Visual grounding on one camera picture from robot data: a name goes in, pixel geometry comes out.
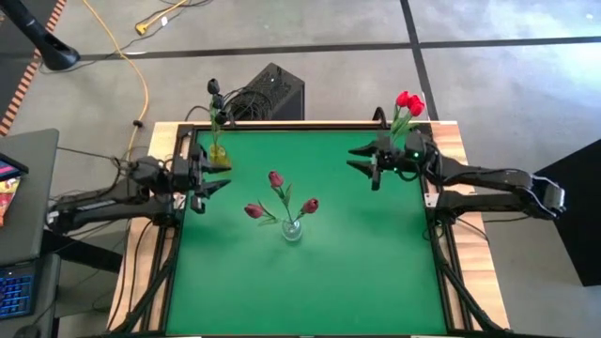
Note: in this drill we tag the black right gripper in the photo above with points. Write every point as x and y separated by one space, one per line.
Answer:
392 159

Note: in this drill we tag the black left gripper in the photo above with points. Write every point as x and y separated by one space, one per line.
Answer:
188 173

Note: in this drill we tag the maroon artificial tulip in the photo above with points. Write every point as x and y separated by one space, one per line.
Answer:
310 205
275 179
254 210

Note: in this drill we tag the black artificial tulip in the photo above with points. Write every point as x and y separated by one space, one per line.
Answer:
220 117
213 86
217 101

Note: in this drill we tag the bright red artificial tulip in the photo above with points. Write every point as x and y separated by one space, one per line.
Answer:
417 109
413 101
403 98

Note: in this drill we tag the tall ribbed clear glass vase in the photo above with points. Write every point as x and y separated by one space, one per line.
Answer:
292 230

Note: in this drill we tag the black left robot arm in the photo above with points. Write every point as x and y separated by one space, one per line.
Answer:
103 209

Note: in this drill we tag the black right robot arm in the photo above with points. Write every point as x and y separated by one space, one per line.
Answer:
493 177

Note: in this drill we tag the yellow glass vase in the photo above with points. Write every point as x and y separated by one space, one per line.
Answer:
218 154

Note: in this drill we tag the black computer tower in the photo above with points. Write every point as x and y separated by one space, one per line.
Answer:
277 89

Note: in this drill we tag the green table mat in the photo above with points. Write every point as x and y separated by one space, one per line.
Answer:
352 281

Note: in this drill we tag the black floor stand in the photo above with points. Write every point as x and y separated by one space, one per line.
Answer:
54 51

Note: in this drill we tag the tablet with colourful screen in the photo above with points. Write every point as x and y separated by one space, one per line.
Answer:
9 169

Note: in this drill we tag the colourful snack bag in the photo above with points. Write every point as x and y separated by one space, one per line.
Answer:
7 199

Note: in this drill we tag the black cabinet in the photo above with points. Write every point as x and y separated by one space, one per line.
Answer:
582 220

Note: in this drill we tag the blue backlit keyboard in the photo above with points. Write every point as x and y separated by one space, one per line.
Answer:
16 296

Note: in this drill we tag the black computer mouse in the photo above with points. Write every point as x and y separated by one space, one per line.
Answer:
27 332

